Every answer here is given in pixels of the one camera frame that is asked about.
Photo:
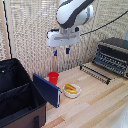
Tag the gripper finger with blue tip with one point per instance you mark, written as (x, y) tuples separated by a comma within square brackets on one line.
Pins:
[(68, 50), (55, 52)]

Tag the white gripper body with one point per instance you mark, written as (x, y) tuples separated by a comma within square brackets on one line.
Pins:
[(63, 38)]

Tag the red plastic cup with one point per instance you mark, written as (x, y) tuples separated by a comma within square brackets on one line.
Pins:
[(53, 78)]

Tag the white black Franka robot arm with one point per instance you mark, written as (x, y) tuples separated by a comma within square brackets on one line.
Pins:
[(71, 13)]

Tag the black silver toaster oven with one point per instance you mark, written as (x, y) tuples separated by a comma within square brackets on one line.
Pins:
[(113, 41)]

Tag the beige woven folding screen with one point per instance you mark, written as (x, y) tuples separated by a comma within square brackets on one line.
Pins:
[(30, 33)]

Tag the yellow food pieces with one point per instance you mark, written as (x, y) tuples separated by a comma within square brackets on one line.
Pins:
[(71, 88)]

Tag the blue binder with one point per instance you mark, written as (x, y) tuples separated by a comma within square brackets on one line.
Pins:
[(46, 90)]

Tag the white bowl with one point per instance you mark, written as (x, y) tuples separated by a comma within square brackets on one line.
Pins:
[(67, 94)]

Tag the thin black pole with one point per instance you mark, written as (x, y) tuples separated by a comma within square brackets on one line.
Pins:
[(6, 30)]

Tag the black fabric storage bag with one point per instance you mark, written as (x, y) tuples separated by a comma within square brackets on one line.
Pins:
[(16, 100)]

